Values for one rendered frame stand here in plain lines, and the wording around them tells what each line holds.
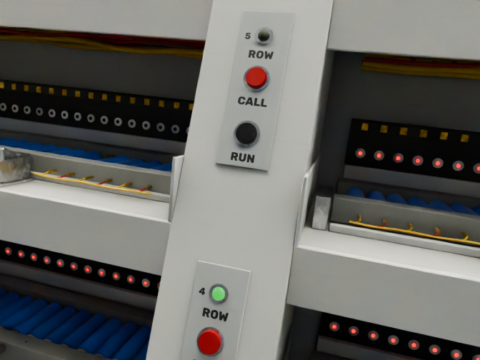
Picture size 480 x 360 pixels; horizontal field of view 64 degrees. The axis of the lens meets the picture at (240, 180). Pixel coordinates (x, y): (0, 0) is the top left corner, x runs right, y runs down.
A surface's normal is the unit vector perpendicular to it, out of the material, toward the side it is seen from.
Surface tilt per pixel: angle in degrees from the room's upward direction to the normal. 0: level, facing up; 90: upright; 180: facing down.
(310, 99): 90
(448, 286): 106
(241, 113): 90
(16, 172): 90
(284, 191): 90
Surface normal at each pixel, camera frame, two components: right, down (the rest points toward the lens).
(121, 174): -0.25, 0.15
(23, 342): 0.11, -0.98
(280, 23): -0.21, -0.12
